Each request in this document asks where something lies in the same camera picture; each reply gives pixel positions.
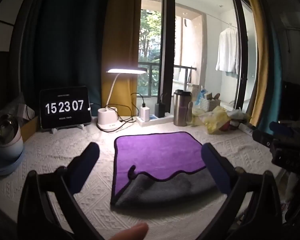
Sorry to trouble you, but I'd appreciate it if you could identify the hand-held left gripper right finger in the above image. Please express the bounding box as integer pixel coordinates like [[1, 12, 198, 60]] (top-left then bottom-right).
[[197, 142, 283, 240]]

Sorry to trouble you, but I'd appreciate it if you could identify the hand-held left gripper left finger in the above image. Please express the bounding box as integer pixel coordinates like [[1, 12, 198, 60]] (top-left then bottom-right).
[[17, 142, 104, 240]]

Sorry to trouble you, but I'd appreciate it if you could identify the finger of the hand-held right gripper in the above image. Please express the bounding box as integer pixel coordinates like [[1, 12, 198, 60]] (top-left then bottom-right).
[[269, 121, 294, 137], [252, 129, 274, 147]]

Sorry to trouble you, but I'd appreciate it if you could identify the purple and grey towel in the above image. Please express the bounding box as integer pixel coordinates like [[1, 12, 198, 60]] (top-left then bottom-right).
[[110, 131, 224, 207]]

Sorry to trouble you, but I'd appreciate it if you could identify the person's left hand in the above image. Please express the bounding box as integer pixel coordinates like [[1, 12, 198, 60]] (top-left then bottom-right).
[[107, 223, 149, 240]]

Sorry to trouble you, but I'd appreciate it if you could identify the white tube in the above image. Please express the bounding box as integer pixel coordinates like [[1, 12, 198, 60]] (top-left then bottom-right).
[[237, 124, 255, 134]]

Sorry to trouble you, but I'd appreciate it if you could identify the black rectangular device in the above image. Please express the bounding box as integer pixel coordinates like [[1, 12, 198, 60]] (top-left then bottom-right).
[[281, 81, 300, 122]]

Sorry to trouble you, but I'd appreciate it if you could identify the white textured tablecloth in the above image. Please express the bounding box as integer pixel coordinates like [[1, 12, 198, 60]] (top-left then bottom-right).
[[0, 115, 283, 240]]

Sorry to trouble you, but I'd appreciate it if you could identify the teal curtain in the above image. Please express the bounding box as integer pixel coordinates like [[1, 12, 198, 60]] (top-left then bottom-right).
[[262, 17, 284, 130]]

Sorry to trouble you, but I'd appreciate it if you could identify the white tablet stand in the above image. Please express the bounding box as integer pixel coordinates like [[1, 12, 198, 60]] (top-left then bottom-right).
[[41, 122, 90, 133]]

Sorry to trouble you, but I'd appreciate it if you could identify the yellow plastic bag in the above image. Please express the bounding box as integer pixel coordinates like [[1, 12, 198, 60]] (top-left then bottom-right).
[[192, 106, 232, 134]]

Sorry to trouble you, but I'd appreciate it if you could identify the white desk lamp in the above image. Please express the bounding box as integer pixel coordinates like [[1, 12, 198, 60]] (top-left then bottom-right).
[[97, 67, 148, 132]]

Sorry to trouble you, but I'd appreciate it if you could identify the white woven basket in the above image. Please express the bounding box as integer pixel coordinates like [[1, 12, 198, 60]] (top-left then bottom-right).
[[199, 97, 221, 112]]

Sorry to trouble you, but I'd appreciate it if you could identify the black tablet clock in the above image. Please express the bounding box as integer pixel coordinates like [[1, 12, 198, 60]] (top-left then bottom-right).
[[39, 86, 92, 129]]

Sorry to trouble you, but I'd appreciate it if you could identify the brown cardboard box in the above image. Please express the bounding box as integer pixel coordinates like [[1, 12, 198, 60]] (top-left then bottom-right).
[[22, 116, 40, 142]]

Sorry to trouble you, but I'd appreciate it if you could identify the steel travel mug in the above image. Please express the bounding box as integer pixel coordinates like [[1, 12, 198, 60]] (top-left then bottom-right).
[[173, 89, 192, 127]]

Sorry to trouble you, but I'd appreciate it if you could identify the blue plastic bag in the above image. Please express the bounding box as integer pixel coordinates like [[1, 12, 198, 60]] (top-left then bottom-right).
[[195, 87, 208, 105]]

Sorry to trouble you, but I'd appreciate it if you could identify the yellow curtain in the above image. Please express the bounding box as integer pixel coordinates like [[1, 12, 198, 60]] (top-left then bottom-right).
[[101, 0, 142, 117], [241, 0, 270, 127]]

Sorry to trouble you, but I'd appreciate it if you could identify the white charger plug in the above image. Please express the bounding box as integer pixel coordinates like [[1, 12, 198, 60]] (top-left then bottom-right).
[[140, 106, 150, 121]]

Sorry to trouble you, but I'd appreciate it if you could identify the white power strip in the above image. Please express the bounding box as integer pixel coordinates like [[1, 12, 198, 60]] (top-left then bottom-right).
[[136, 114, 172, 127]]

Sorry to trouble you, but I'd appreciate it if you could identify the black charger plug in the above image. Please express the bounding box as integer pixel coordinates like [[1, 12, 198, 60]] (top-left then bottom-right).
[[155, 102, 165, 117]]

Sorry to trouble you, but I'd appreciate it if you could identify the round white and blue device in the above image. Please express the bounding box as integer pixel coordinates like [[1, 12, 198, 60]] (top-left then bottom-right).
[[0, 114, 25, 175]]

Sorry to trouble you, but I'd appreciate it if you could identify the white hanging shirt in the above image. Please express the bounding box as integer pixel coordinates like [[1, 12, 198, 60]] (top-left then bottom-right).
[[215, 27, 240, 75]]

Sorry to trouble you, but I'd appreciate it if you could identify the black balcony railing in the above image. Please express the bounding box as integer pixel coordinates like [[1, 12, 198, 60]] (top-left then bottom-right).
[[137, 61, 197, 97]]

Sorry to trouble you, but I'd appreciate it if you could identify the dark green curtain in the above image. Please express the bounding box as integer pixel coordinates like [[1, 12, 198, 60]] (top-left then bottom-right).
[[20, 0, 113, 105]]

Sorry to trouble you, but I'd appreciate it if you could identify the black lamp cable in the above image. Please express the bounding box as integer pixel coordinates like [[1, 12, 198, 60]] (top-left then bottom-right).
[[106, 104, 137, 130]]

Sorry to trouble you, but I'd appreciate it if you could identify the black charger cable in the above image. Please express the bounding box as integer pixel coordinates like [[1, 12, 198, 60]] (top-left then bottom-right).
[[130, 93, 147, 108]]

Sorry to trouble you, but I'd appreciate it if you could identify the black window frame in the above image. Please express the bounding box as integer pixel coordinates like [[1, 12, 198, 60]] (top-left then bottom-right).
[[157, 0, 175, 105]]

